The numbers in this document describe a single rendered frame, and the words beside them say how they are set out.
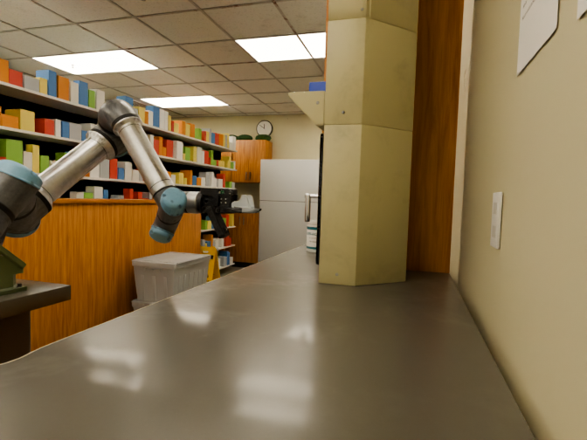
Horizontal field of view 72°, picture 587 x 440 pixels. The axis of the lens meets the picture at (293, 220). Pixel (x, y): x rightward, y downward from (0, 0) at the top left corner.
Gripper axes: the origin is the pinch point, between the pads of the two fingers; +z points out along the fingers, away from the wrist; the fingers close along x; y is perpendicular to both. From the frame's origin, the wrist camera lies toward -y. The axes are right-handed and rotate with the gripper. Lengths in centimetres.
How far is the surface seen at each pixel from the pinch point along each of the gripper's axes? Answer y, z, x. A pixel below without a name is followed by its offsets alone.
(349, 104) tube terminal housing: 32.5, 29.9, -5.3
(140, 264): -51, -156, 147
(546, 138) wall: 14, 66, -60
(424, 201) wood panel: 6, 53, 32
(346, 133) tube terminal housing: 24.3, 29.2, -5.3
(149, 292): -74, -149, 150
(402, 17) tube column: 60, 43, 4
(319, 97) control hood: 34.8, 20.7, -5.3
